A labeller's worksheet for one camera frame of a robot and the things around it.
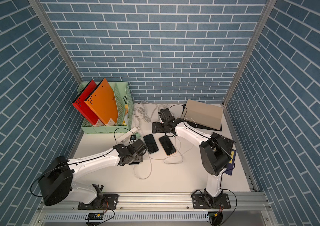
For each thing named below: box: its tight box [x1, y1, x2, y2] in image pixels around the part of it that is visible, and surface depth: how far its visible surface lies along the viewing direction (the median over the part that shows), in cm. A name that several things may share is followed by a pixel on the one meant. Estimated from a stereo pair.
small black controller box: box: [85, 212, 105, 220], surface depth 73 cm
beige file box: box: [184, 99, 224, 131], surface depth 118 cm
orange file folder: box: [83, 77, 119, 125], surface depth 91 cm
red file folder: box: [72, 79, 100, 126], surface depth 86 cm
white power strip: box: [117, 127, 138, 144], surface depth 97 cm
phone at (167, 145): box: [158, 135, 176, 156], surface depth 98 cm
